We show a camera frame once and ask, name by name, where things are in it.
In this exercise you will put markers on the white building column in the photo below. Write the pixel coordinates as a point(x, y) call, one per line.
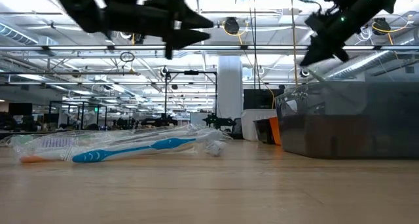
point(229, 86)

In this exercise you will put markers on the orange toothbrush in clear wrapper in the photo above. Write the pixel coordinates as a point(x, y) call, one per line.
point(32, 158)

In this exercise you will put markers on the white perforated plastic basket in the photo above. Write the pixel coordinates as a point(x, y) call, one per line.
point(248, 125)

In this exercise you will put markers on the black monitor screen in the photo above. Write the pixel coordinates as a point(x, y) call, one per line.
point(262, 99)

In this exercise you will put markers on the smoky grey translucent bin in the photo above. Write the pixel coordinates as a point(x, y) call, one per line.
point(360, 135)

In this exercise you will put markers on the orange perforated plastic basket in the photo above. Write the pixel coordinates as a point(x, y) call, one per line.
point(275, 132)

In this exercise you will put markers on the black framed glass enclosure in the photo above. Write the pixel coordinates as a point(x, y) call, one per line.
point(78, 101)

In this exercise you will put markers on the green toothbrush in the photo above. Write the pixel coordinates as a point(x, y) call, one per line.
point(23, 139)

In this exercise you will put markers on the blue toothbrush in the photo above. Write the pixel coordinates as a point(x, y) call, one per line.
point(214, 148)
point(98, 155)

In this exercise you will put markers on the black perforated plastic basket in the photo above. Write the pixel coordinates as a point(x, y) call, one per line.
point(263, 132)

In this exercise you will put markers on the black background robot arm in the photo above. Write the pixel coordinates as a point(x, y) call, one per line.
point(217, 122)
point(162, 120)

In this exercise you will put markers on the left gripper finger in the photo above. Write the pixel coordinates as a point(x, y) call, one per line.
point(191, 21)
point(183, 39)

